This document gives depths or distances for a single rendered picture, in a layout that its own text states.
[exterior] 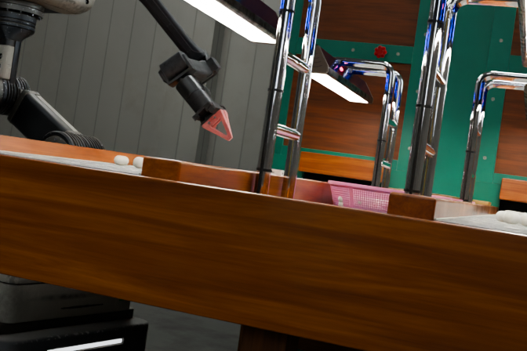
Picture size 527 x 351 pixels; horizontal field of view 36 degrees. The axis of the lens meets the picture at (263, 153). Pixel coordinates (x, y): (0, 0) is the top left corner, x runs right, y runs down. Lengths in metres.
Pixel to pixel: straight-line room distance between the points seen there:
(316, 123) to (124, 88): 2.79
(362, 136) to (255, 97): 2.11
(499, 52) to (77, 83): 3.61
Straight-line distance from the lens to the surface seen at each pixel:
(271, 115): 1.29
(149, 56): 5.40
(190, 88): 2.10
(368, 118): 2.83
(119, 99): 5.50
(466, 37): 2.83
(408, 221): 0.92
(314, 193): 1.68
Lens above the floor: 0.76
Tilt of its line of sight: 1 degrees up
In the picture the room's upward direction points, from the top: 8 degrees clockwise
